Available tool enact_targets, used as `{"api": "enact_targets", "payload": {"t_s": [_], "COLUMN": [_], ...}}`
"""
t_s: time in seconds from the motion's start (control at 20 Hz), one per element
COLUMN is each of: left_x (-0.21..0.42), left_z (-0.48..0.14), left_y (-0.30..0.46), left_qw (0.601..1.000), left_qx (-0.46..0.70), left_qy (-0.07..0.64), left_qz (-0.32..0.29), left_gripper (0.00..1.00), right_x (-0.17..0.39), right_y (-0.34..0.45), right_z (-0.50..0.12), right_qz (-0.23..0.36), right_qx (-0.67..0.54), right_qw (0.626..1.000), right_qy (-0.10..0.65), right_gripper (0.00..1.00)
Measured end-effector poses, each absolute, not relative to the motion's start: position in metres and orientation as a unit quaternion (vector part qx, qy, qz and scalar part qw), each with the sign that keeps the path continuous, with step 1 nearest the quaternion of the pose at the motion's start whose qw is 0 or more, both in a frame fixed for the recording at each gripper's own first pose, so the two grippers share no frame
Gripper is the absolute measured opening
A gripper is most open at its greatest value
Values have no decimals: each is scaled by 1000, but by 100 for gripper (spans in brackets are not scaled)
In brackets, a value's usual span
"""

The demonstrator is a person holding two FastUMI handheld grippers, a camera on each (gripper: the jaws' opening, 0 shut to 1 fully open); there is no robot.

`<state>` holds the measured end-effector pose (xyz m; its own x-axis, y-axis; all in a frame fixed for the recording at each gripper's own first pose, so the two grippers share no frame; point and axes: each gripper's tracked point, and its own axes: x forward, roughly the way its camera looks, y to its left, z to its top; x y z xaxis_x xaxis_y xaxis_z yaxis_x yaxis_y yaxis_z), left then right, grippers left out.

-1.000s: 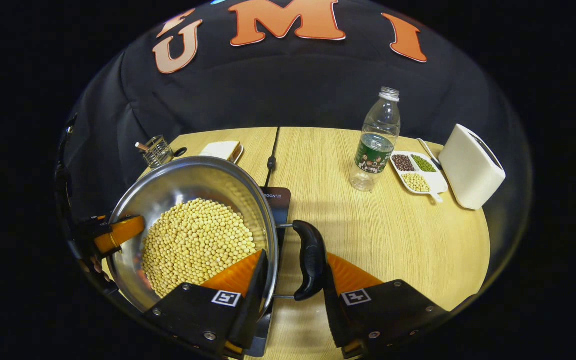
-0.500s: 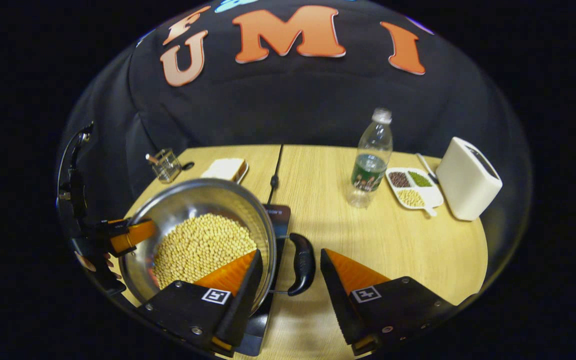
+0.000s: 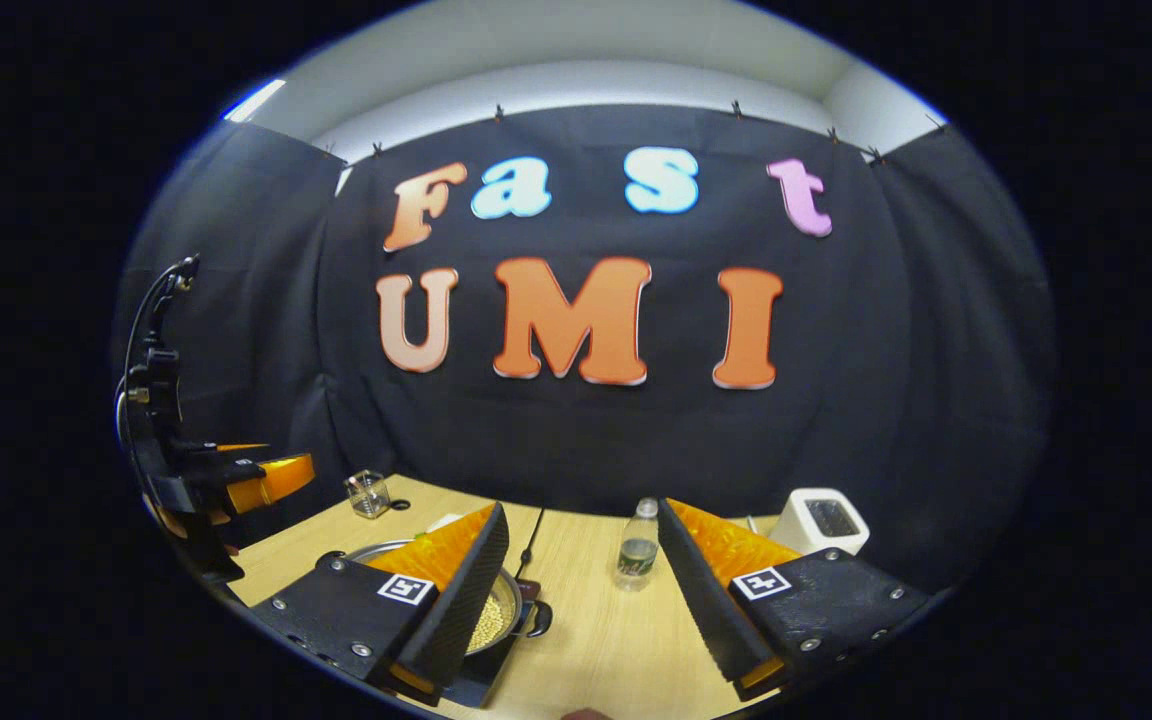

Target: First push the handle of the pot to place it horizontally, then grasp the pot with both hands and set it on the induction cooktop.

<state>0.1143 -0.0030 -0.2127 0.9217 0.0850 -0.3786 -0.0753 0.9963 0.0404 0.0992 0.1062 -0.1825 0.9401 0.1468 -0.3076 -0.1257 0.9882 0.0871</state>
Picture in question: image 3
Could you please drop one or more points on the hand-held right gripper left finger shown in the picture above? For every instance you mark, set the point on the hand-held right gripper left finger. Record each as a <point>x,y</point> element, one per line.
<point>466,600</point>

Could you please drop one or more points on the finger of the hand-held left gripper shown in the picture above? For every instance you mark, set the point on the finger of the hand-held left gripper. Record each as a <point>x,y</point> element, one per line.
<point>281,480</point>

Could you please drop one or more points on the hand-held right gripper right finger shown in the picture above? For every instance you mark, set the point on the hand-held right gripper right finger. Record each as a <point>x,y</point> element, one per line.
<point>711,600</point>

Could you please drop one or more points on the pile of yellow soybeans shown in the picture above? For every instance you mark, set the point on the pile of yellow soybeans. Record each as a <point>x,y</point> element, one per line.
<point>492,622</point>

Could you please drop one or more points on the stainless steel pot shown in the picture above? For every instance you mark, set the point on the stainless steel pot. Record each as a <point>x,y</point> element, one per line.
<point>381,547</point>

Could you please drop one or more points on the clear plastic water bottle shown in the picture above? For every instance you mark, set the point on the clear plastic water bottle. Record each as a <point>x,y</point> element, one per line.
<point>636,555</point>

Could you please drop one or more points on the clear glass cup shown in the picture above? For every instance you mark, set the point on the clear glass cup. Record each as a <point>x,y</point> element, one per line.
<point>368,495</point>

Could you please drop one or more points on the white tabletop appliance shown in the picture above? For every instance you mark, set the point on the white tabletop appliance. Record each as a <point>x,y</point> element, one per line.
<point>796,525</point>

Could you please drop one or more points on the small ceiling light panel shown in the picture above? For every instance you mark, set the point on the small ceiling light panel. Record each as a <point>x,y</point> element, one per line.
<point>254,100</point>

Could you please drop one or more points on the row of black cloth clips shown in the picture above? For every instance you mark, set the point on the row of black cloth clips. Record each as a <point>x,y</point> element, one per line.
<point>498,112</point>

